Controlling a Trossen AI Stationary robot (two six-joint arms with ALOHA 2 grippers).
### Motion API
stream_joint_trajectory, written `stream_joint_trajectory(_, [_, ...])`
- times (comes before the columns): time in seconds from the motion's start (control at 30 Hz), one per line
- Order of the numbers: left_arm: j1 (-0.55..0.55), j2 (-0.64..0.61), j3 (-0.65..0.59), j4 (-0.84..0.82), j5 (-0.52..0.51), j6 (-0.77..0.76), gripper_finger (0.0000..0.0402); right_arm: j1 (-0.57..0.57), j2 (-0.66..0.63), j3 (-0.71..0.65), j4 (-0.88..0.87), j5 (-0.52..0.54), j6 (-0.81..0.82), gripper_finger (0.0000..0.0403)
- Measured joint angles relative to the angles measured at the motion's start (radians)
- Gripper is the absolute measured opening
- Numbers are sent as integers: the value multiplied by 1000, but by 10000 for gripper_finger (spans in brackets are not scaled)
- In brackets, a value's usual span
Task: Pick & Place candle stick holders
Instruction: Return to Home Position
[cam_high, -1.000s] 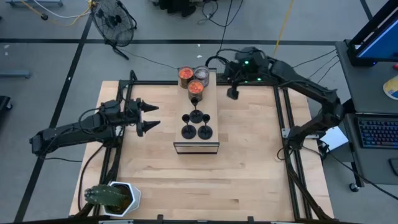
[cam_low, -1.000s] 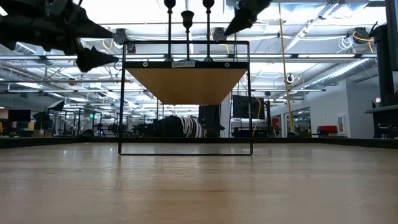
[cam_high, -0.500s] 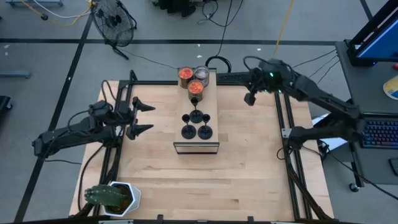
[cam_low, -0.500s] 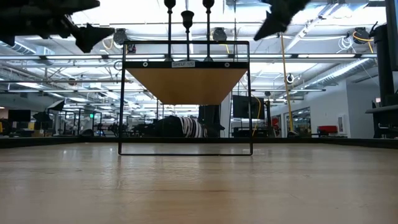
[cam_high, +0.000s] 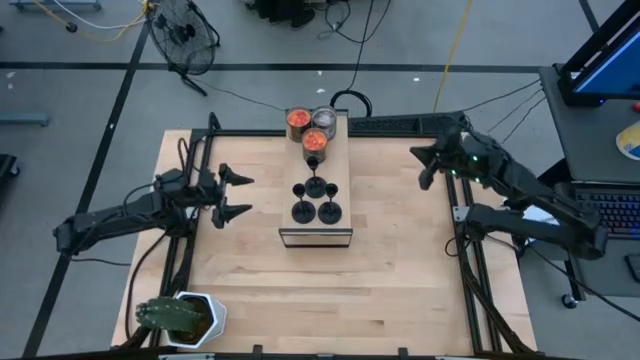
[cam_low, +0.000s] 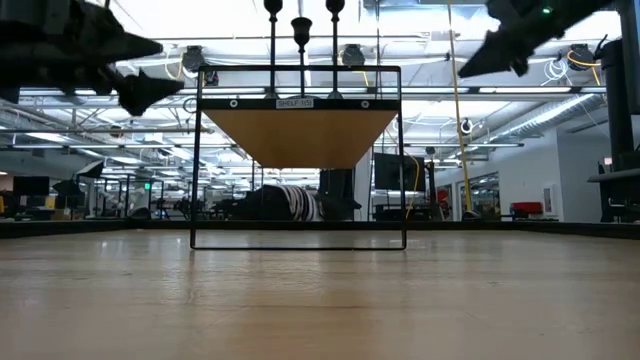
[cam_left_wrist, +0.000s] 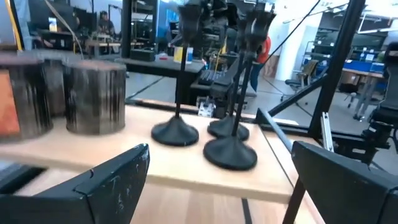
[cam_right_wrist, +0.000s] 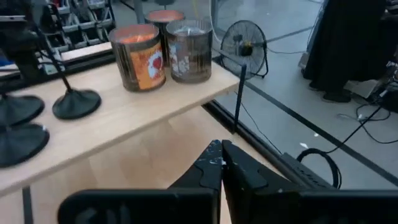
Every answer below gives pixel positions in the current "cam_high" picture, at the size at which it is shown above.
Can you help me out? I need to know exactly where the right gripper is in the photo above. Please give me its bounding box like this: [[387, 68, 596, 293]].
[[409, 124, 474, 192]]

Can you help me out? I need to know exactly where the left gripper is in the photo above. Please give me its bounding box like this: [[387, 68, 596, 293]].
[[197, 162, 255, 230]]

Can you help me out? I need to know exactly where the black candle stick holder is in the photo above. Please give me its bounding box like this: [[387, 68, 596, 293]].
[[317, 182, 344, 226], [303, 155, 329, 200], [291, 182, 317, 225]]

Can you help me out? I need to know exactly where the orange candle glass jar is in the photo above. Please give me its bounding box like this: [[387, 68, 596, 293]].
[[285, 105, 314, 144], [301, 127, 330, 164]]

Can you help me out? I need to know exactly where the grey candle glass jar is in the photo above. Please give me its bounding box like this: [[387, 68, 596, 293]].
[[310, 104, 339, 141]]

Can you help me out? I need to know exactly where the black perforated metal box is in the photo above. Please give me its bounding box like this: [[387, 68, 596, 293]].
[[348, 110, 471, 135]]

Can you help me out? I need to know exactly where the wooden riser shelf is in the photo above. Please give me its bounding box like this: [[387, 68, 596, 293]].
[[278, 109, 354, 250]]

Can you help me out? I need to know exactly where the white paper sheet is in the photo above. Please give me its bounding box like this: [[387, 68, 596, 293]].
[[502, 197, 549, 224]]

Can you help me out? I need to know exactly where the white hexagonal plant pot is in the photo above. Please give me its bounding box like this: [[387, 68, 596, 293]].
[[167, 291, 229, 350]]

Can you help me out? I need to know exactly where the green cactus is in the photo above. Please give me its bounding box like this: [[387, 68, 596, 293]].
[[134, 295, 207, 335]]

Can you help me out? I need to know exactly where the grey computer desk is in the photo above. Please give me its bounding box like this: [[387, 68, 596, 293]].
[[502, 64, 640, 310]]

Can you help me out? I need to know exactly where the black floor fan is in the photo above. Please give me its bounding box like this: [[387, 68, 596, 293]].
[[144, 0, 222, 97]]

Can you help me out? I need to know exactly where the person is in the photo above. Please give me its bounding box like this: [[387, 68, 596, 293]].
[[243, 0, 317, 29]]

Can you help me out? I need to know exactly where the yellow blue round object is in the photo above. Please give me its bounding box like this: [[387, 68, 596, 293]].
[[615, 119, 640, 161]]

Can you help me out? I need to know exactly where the backlit black keyboard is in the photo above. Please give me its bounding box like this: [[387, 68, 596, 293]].
[[573, 187, 640, 240]]

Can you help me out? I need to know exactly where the computer monitor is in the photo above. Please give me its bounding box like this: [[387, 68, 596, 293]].
[[557, 0, 640, 107]]

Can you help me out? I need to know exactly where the grey metal floor bar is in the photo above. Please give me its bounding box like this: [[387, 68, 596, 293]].
[[8, 0, 103, 11], [0, 112, 51, 127]]

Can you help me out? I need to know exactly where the black wheeled object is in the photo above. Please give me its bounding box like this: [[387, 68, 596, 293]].
[[0, 153, 21, 180]]

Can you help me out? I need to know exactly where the yellow rod with black tip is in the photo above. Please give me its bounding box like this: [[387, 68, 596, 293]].
[[32, 0, 80, 34]]

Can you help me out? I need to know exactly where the black metal table frame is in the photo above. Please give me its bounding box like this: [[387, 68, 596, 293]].
[[119, 127, 539, 360]]

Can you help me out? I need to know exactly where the black fan power cable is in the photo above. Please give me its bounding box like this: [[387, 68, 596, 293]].
[[192, 77, 289, 114]]

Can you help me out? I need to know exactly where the thin black cable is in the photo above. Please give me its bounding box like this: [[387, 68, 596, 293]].
[[487, 88, 545, 134], [462, 77, 544, 112], [499, 96, 548, 146]]

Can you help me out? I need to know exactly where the coiled black cable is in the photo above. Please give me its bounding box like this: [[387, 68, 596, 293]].
[[329, 88, 374, 119]]

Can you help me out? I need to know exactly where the yellow floor cable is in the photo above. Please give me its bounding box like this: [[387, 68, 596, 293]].
[[432, 0, 474, 114]]

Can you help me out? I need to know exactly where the long black floor cable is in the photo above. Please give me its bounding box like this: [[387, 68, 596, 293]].
[[348, 0, 376, 91]]

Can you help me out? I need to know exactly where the black arm base cable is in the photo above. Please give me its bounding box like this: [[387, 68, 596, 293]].
[[124, 229, 171, 341]]

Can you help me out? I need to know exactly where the tangled black cable bundle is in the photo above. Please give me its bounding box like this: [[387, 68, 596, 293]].
[[317, 0, 394, 45]]

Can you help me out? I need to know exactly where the yellow extension cord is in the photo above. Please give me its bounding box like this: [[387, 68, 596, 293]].
[[79, 0, 154, 44]]

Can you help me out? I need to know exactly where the white floor cable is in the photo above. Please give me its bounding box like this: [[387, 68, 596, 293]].
[[52, 0, 147, 30]]

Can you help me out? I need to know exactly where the thick black cable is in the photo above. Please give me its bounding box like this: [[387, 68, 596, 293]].
[[524, 244, 640, 324]]

